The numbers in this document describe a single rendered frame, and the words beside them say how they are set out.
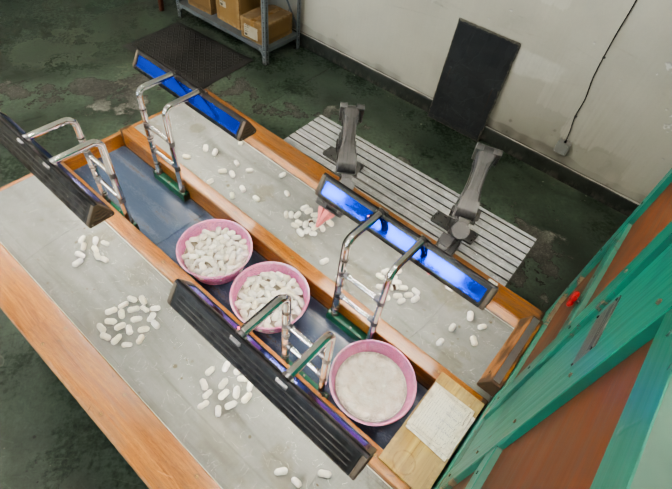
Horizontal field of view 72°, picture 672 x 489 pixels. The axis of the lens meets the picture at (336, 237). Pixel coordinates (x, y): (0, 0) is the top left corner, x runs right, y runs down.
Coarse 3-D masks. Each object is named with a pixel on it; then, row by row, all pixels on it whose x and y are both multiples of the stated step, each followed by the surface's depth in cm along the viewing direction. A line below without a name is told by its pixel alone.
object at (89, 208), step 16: (0, 112) 152; (0, 128) 147; (16, 128) 147; (16, 144) 143; (32, 144) 141; (32, 160) 140; (48, 176) 137; (64, 176) 133; (64, 192) 134; (80, 192) 130; (80, 208) 131; (96, 208) 129; (96, 224) 132
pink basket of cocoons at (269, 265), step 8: (256, 264) 162; (264, 264) 163; (272, 264) 164; (280, 264) 163; (248, 272) 161; (256, 272) 164; (280, 272) 165; (288, 272) 164; (296, 272) 162; (240, 280) 160; (296, 280) 163; (304, 280) 160; (232, 288) 155; (240, 288) 160; (304, 288) 160; (232, 296) 154; (304, 296) 160; (232, 304) 151; (296, 320) 150; (256, 328) 147; (264, 328) 147; (272, 328) 147; (280, 328) 148
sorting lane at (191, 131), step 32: (160, 128) 207; (192, 128) 209; (192, 160) 196; (224, 160) 198; (256, 160) 200; (224, 192) 186; (256, 192) 188; (288, 224) 179; (352, 224) 182; (320, 256) 170; (352, 256) 172; (384, 256) 173; (352, 288) 163; (416, 288) 165; (384, 320) 156; (416, 320) 157; (448, 320) 158; (480, 320) 159; (448, 352) 151; (480, 352) 152
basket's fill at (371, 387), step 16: (368, 352) 149; (352, 368) 144; (368, 368) 146; (384, 368) 146; (336, 384) 142; (352, 384) 141; (368, 384) 142; (384, 384) 142; (400, 384) 144; (352, 400) 138; (368, 400) 139; (384, 400) 139; (400, 400) 140; (368, 416) 136; (384, 416) 137
